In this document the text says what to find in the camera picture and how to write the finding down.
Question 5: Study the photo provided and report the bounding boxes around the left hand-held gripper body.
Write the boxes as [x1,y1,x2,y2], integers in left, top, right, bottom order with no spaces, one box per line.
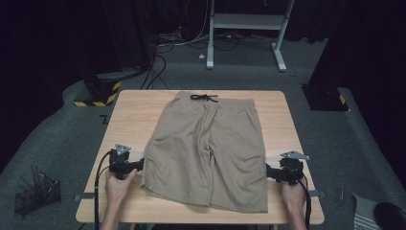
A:
[108,143,135,180]

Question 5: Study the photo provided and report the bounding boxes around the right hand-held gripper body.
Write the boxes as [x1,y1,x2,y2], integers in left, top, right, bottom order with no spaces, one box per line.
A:
[278,150,310,187]

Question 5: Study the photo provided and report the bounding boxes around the khaki shorts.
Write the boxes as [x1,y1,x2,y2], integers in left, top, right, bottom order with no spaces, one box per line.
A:
[141,90,269,215]

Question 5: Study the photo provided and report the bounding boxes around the person's right hand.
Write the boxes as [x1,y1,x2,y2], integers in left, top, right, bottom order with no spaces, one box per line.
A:
[281,180,308,212]

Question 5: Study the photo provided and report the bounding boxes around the person's left hand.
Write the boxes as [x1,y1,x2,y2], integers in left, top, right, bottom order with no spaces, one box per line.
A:
[104,168,139,205]

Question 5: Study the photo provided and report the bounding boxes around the small metal item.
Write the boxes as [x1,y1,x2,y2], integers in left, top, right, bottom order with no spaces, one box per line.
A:
[336,184,347,202]

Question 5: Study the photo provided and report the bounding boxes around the black yellow striped stand base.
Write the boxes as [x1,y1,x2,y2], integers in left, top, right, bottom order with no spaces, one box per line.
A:
[74,72,124,108]

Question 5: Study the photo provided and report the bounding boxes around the dark curtain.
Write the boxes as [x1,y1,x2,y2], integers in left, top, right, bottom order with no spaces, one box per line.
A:
[0,0,106,167]
[308,0,406,188]

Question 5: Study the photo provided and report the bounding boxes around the black wire basket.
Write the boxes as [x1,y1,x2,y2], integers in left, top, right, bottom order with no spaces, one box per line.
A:
[13,172,62,216]

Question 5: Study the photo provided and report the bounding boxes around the black floor cables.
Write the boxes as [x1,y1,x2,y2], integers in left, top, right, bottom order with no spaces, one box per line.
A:
[139,32,276,91]

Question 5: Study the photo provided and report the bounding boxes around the white floor cable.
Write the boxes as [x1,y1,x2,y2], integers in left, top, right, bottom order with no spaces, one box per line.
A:
[156,0,213,49]

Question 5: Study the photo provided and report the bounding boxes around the white metal desk frame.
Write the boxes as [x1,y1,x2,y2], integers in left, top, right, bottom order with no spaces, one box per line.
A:
[205,0,296,73]

